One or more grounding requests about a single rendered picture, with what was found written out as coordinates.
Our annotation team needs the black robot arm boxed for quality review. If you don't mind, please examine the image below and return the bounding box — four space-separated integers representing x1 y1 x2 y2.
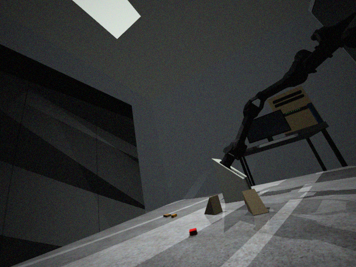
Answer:
220 26 338 169

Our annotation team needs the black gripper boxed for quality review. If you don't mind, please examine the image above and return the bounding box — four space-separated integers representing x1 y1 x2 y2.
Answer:
314 12 356 59

